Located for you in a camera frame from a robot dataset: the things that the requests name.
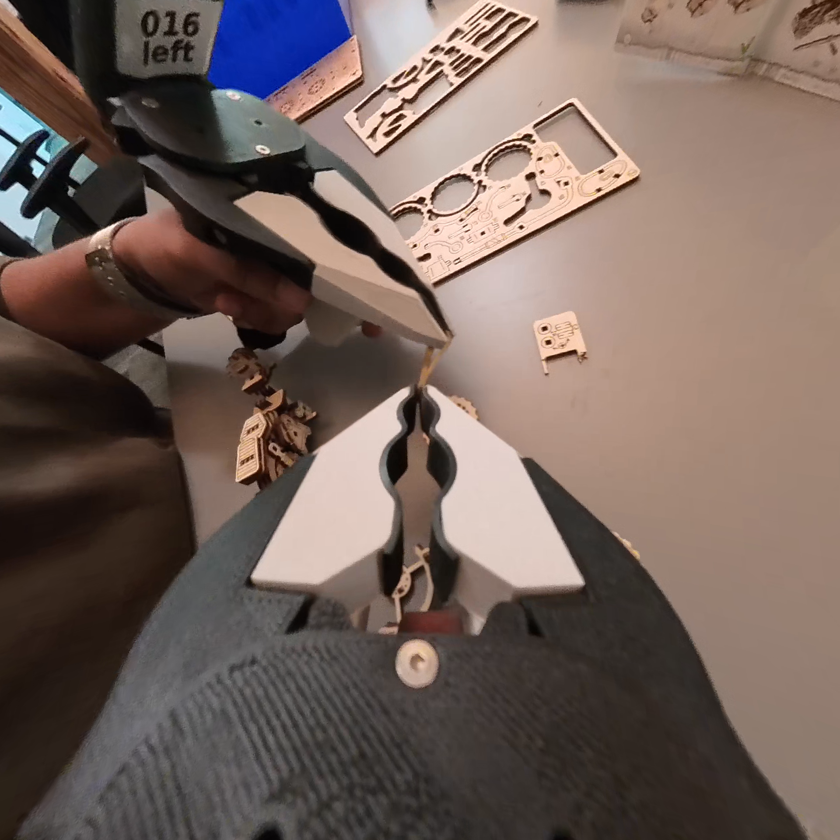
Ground square wooden card piece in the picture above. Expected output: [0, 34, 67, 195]
[533, 311, 589, 375]

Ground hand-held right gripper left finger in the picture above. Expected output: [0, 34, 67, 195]
[251, 385, 421, 632]

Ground blue box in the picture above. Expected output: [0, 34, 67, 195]
[209, 0, 359, 101]

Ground pale curved wooden piece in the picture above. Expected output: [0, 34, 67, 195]
[386, 543, 435, 635]

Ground wooden model vehicle assembly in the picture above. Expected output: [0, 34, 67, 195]
[226, 348, 318, 490]

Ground perforated grey wrist strap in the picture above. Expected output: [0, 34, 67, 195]
[84, 218, 175, 323]

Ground person's left hand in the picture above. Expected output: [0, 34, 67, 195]
[118, 209, 383, 342]

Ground wooden sheet round holes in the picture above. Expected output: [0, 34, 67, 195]
[390, 98, 641, 287]

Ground dark brown wooden sheet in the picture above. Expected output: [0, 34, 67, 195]
[266, 36, 366, 126]

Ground person's left forearm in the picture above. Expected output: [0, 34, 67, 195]
[0, 252, 114, 361]

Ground wooden sheet slot cutouts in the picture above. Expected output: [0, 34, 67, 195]
[344, 0, 539, 156]

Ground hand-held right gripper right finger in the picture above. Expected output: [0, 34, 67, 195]
[420, 386, 585, 635]

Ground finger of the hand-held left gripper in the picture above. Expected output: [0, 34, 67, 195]
[233, 189, 455, 347]
[311, 164, 455, 336]

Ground slotted wooden piece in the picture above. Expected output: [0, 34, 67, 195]
[417, 331, 455, 396]

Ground wooden post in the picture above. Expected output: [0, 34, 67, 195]
[0, 7, 123, 165]

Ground folded instruction sheet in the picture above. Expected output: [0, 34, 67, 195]
[613, 0, 840, 104]

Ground person's right hand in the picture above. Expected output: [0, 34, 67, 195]
[406, 607, 462, 635]

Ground black office chair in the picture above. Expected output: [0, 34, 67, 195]
[0, 128, 165, 263]

